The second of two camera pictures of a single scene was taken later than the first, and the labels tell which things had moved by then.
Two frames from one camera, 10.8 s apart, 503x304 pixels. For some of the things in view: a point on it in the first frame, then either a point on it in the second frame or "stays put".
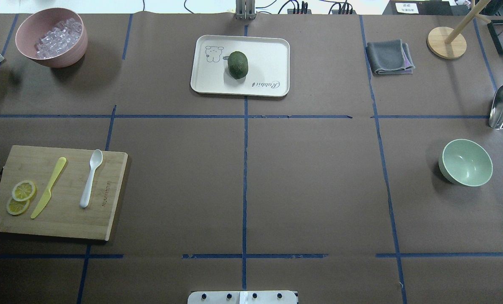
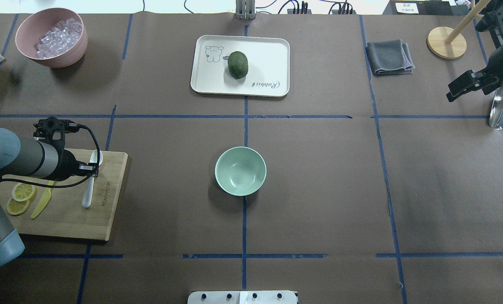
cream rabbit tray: [241, 65] stays put
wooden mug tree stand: [447, 43] stays put
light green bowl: [465, 162] → [240, 171]
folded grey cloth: [390, 57] stays put
